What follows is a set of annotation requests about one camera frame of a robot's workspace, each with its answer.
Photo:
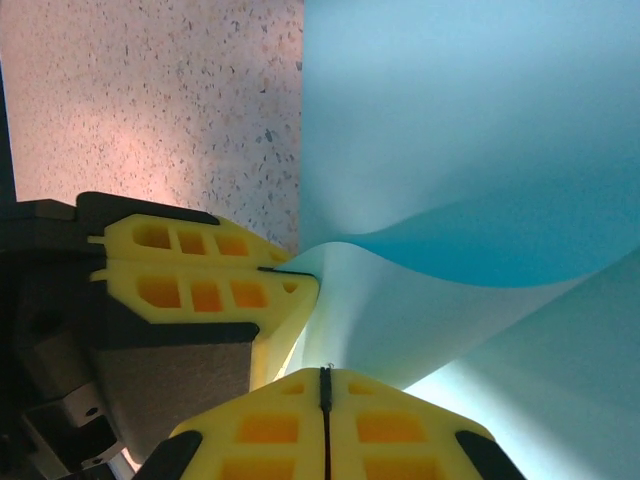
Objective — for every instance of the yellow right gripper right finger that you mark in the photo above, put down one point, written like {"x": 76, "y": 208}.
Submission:
{"x": 390, "y": 430}

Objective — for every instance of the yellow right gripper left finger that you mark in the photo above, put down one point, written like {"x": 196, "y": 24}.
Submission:
{"x": 270, "y": 430}

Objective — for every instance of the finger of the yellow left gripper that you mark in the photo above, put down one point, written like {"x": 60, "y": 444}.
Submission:
{"x": 200, "y": 240}
{"x": 280, "y": 310}

